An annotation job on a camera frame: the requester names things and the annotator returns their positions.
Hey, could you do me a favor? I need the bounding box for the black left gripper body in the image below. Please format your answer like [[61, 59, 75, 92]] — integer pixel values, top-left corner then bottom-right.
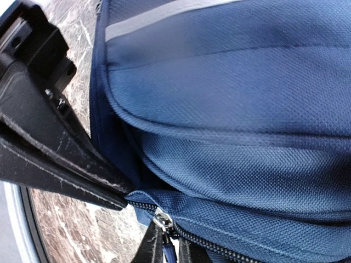
[[1, 1, 76, 93]]

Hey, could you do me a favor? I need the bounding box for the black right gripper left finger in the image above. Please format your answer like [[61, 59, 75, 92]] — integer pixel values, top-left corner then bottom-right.
[[131, 226, 163, 263]]

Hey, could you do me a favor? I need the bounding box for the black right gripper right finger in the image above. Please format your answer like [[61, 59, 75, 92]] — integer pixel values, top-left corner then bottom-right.
[[179, 238, 196, 263]]

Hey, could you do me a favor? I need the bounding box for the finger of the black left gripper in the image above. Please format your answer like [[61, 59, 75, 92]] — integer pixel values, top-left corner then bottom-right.
[[1, 62, 133, 195], [1, 138, 127, 210]]

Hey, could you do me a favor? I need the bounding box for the navy blue student backpack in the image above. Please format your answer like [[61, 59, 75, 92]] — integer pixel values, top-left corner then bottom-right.
[[90, 1, 350, 262]]

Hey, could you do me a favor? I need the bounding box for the black front table rail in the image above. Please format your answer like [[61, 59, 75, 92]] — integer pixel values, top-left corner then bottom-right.
[[19, 186, 50, 263]]

